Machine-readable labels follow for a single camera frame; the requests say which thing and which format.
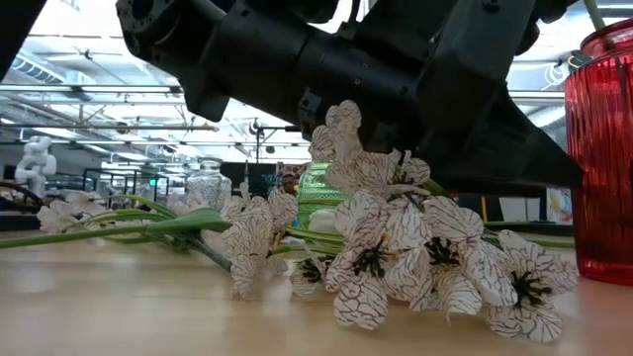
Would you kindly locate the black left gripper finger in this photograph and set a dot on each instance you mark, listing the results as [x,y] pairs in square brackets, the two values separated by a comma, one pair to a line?
[528,37]
[504,158]

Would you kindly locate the white veined flower bunch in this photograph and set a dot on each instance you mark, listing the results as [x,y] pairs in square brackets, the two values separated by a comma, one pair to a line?
[361,306]
[52,217]

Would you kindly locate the orange tulip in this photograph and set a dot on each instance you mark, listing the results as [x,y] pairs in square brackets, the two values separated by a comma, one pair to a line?
[188,222]

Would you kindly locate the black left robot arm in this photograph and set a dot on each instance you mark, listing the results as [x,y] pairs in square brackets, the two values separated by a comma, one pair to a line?
[257,64]

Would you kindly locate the red ribbed glass vase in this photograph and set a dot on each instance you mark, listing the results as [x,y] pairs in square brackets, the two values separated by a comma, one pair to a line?
[603,173]

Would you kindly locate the green glass vase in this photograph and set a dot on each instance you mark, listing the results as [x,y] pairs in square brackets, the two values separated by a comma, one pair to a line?
[316,193]

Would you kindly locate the clear cut glass vase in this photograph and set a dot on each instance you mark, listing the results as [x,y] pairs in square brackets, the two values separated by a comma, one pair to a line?
[208,185]

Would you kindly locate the floral poster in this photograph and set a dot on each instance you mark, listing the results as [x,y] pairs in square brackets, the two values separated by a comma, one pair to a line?
[559,207]

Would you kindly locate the patterned cloth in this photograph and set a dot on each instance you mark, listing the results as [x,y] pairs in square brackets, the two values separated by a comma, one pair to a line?
[289,178]

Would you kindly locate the black partition panel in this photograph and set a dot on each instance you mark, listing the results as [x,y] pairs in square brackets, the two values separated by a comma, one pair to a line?
[257,178]

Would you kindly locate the long ceiling light bar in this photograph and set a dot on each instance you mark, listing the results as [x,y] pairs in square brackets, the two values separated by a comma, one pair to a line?
[123,89]

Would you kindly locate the white robot figure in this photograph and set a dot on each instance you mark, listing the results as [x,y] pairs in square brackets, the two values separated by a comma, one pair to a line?
[35,163]

